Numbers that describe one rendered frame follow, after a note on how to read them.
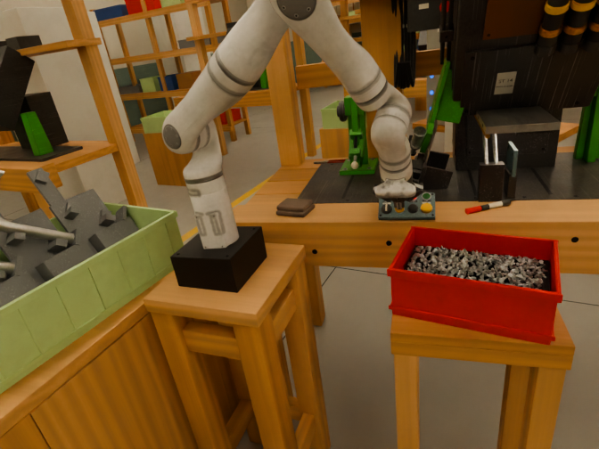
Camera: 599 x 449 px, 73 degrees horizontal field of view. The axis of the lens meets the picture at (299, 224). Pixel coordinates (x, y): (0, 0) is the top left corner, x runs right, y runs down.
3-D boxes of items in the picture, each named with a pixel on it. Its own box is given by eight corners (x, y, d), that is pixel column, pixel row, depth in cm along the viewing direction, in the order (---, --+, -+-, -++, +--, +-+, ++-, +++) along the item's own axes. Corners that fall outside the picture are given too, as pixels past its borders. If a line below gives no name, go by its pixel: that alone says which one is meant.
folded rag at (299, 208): (315, 208, 126) (315, 199, 125) (304, 218, 120) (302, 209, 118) (288, 205, 131) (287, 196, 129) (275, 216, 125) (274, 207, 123)
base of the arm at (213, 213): (231, 247, 99) (214, 182, 92) (197, 248, 102) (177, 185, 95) (243, 230, 107) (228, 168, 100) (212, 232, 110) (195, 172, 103)
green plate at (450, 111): (454, 141, 118) (478, 66, 109) (425, 136, 120) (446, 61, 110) (451, 132, 128) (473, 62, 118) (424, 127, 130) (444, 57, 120)
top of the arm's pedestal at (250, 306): (258, 328, 91) (256, 314, 89) (146, 312, 103) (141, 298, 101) (306, 257, 117) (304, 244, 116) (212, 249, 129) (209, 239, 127)
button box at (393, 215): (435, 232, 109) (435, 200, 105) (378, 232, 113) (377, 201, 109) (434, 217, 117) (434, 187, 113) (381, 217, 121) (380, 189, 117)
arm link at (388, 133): (405, 179, 88) (414, 148, 92) (401, 132, 76) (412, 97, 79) (373, 175, 91) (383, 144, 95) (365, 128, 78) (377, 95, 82)
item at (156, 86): (233, 142, 640) (200, -24, 545) (125, 142, 754) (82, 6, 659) (251, 133, 683) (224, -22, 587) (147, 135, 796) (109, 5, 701)
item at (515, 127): (559, 134, 95) (561, 121, 94) (484, 139, 100) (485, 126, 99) (523, 104, 129) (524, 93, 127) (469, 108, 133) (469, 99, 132)
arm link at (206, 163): (187, 106, 97) (206, 174, 104) (156, 115, 90) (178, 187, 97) (215, 103, 92) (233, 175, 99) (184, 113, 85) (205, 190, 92)
